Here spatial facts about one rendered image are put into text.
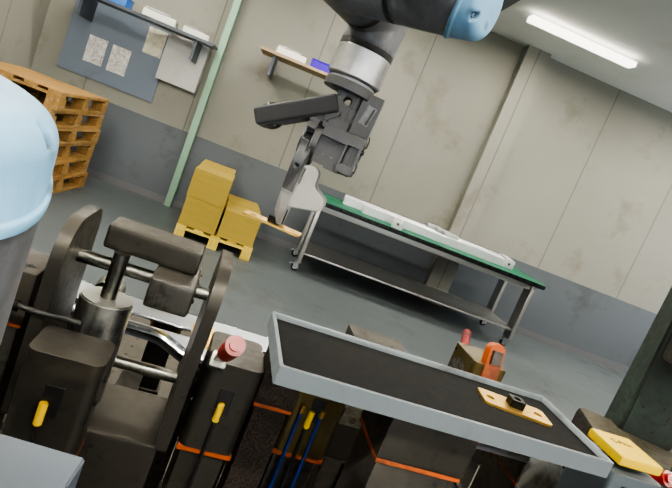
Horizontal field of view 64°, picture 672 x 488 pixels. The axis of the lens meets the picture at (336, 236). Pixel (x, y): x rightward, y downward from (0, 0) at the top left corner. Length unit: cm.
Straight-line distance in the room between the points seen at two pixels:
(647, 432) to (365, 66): 289
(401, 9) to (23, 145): 45
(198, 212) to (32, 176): 518
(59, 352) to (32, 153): 36
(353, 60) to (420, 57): 615
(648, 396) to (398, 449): 277
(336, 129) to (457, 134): 624
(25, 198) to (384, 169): 653
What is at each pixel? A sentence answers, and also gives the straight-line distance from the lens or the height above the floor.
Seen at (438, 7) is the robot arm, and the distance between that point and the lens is 59.
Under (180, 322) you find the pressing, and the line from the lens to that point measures 94.
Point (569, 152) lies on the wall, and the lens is 750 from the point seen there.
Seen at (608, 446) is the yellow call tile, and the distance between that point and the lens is 75.
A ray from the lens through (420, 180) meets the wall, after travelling 685.
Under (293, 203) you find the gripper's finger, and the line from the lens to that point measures 73.
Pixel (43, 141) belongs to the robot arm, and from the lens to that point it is 27.
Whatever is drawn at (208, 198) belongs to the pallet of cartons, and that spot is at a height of 47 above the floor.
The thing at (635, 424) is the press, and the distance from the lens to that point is 334.
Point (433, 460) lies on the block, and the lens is 61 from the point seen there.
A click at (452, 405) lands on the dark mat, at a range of 60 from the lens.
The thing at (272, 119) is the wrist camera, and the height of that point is 136.
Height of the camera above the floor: 136
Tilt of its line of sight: 8 degrees down
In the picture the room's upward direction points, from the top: 22 degrees clockwise
